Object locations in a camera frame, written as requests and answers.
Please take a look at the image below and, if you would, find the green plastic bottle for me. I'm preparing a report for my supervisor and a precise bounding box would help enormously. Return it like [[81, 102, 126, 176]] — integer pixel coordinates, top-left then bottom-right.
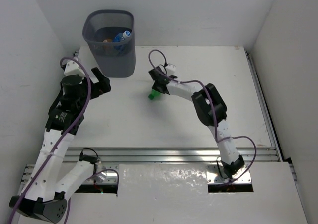
[[148, 89, 161, 100]]

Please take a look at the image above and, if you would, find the orange juice bottle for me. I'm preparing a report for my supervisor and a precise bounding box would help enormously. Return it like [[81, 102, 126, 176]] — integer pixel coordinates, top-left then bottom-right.
[[103, 38, 114, 56]]

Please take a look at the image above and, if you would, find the clear bottle dark blue label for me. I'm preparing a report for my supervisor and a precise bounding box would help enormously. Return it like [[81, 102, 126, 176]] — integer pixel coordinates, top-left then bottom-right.
[[113, 30, 131, 55]]

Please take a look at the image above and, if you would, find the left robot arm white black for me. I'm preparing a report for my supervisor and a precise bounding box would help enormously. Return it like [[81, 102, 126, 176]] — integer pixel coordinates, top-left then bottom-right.
[[9, 68, 111, 224]]

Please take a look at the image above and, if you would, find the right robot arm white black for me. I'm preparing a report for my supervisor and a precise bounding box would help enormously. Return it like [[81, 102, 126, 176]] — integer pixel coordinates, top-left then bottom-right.
[[149, 66, 245, 178]]

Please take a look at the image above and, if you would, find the grey mesh waste bin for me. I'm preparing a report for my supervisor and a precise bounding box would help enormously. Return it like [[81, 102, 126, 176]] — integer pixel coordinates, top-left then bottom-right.
[[82, 9, 136, 78]]

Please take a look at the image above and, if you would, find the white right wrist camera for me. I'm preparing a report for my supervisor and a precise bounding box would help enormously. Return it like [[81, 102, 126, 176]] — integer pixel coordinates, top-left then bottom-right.
[[165, 64, 176, 76]]

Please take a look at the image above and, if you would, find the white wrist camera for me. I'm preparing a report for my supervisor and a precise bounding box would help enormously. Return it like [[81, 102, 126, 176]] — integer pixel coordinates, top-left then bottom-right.
[[165, 64, 176, 76], [64, 59, 85, 78]]

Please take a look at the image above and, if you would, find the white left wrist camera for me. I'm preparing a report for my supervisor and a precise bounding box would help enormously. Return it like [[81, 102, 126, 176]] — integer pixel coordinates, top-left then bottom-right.
[[64, 59, 85, 78]]

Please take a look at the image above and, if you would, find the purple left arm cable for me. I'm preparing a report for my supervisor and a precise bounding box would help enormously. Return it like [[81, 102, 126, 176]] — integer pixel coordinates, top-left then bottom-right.
[[8, 57, 120, 224]]

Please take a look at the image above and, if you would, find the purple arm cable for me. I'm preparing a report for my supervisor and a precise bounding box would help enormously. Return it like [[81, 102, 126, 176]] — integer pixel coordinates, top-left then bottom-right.
[[148, 50, 258, 185], [8, 57, 120, 224]]

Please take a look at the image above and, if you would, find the aluminium front rail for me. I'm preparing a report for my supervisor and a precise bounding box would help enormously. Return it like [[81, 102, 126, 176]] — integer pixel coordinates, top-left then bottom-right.
[[58, 147, 278, 163]]

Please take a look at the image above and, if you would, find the aluminium rail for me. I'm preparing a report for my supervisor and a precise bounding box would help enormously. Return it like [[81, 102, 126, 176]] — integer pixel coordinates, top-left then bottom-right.
[[7, 50, 80, 224], [58, 147, 278, 163], [245, 50, 298, 184]]

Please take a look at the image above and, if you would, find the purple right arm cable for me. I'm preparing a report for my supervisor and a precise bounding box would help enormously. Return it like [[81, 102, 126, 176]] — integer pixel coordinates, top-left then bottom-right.
[[148, 50, 258, 185]]

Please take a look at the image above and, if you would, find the aluminium right side rail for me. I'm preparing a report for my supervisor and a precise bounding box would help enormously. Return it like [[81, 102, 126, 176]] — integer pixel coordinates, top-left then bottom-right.
[[245, 50, 298, 184]]

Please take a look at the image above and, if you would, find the aluminium left side rail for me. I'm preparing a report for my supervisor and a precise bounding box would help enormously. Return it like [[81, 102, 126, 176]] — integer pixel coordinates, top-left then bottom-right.
[[7, 50, 80, 224]]

